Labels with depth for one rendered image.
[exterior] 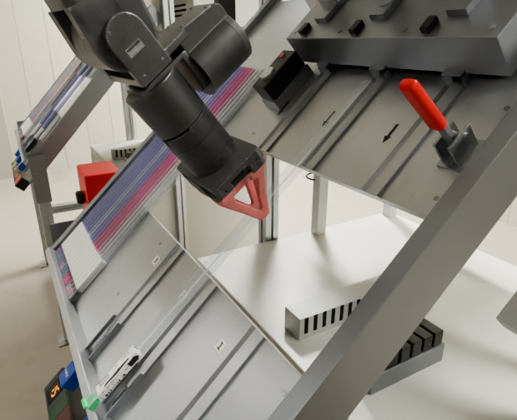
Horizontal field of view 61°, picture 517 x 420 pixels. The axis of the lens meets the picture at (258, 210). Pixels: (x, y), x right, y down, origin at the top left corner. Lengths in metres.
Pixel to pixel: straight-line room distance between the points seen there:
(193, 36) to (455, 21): 0.26
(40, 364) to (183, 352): 1.41
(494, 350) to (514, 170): 0.50
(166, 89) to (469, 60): 0.29
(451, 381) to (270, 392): 0.44
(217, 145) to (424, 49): 0.24
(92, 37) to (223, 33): 0.13
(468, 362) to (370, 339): 0.47
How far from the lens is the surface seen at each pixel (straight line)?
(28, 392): 1.80
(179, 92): 0.42
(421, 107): 0.39
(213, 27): 0.45
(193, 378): 0.49
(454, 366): 0.83
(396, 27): 0.55
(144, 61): 0.40
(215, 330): 0.50
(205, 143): 0.44
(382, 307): 0.38
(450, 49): 0.50
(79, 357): 0.65
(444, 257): 0.41
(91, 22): 0.39
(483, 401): 0.79
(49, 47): 4.39
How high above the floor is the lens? 1.12
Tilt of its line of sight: 21 degrees down
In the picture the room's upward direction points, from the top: straight up
